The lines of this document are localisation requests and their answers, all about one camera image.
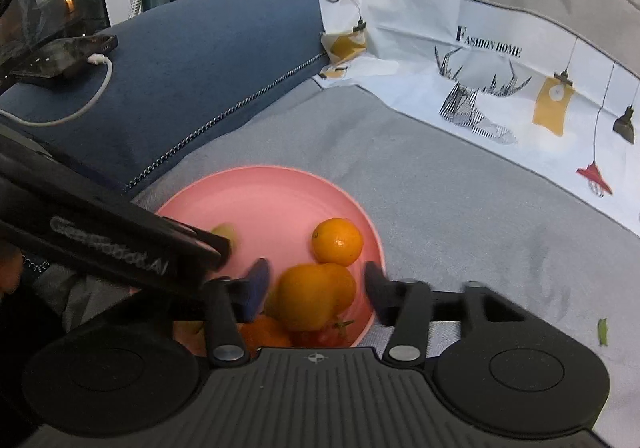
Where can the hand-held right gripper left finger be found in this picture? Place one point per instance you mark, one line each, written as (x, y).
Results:
(255, 290)

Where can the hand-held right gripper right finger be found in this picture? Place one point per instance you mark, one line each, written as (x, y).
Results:
(377, 293)

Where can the small orange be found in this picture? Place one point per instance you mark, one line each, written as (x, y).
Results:
(300, 300)
(348, 285)
(337, 241)
(265, 334)

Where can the small green fruit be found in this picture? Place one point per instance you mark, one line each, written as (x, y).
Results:
(226, 232)

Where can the red cherry tomato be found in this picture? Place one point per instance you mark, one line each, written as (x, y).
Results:
(327, 337)

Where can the pink plate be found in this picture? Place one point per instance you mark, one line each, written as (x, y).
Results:
(270, 198)

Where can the person's left hand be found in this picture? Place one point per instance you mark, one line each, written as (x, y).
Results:
(10, 273)

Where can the grey printed bed sheet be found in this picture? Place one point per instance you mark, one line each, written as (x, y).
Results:
(450, 203)

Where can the black smartphone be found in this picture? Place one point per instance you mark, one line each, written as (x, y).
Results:
(65, 58)

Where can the blue sofa armrest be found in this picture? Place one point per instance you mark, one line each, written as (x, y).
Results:
(200, 78)

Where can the small green leaf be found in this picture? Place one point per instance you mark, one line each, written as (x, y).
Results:
(603, 332)

